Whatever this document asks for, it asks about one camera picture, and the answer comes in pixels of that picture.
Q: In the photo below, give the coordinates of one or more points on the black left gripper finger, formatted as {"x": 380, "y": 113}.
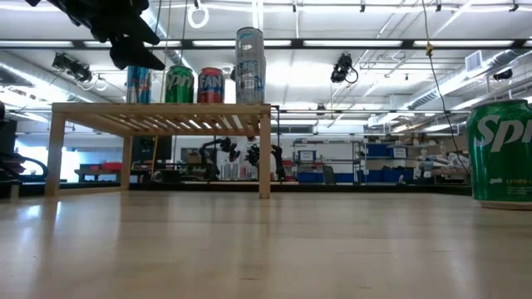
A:
{"x": 133, "y": 33}
{"x": 133, "y": 58}

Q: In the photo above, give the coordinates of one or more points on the blue silver Red Bull can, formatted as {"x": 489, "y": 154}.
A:
{"x": 139, "y": 87}

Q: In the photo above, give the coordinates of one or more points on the green Sprite can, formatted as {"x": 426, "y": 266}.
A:
{"x": 498, "y": 166}
{"x": 180, "y": 89}

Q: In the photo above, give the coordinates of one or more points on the red Fanta can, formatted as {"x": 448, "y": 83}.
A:
{"x": 210, "y": 89}

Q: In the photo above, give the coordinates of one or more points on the silver Celsius Arctic Vibe can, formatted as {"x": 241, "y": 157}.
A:
{"x": 250, "y": 70}

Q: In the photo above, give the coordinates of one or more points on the wooden slatted shelf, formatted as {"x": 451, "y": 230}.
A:
{"x": 166, "y": 109}

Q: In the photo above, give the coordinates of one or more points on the black ceiling-mounted device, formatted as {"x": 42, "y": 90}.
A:
{"x": 72, "y": 67}
{"x": 503, "y": 74}

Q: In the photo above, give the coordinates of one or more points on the black monitor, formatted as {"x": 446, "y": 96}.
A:
{"x": 145, "y": 149}

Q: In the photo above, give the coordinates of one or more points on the red and black bench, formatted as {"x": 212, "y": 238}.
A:
{"x": 110, "y": 166}

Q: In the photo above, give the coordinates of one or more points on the blue storage bin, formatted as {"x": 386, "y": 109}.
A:
{"x": 376, "y": 150}
{"x": 390, "y": 176}
{"x": 398, "y": 153}
{"x": 344, "y": 177}
{"x": 309, "y": 177}

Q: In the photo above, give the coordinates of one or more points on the metal storage rack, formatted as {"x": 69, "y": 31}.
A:
{"x": 415, "y": 145}

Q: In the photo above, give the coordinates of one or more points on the black overhead camera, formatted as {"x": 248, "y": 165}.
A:
{"x": 341, "y": 66}

